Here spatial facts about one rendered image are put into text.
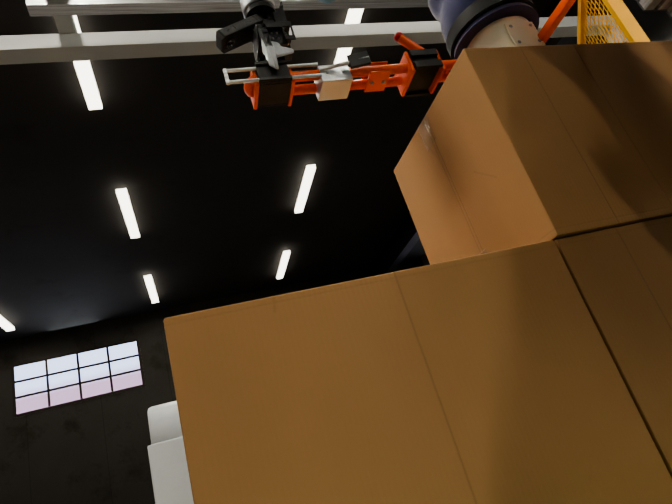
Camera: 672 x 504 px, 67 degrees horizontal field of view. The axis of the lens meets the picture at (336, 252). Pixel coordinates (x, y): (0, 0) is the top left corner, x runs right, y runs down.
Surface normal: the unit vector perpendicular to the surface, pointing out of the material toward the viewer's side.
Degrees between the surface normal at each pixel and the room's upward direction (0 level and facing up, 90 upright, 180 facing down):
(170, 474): 90
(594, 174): 90
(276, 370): 90
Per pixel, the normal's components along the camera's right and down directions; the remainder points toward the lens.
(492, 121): -0.93, 0.16
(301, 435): 0.21, -0.43
